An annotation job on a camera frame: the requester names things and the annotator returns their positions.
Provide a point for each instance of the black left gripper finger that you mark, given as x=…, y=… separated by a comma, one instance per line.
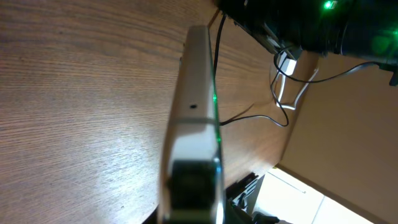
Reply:
x=193, y=192

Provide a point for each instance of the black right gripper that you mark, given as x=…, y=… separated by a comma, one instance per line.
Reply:
x=254, y=17

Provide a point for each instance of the black Samsung Galaxy smartphone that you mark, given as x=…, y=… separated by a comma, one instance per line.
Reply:
x=193, y=131

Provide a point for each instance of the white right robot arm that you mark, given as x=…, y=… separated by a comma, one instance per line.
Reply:
x=364, y=29

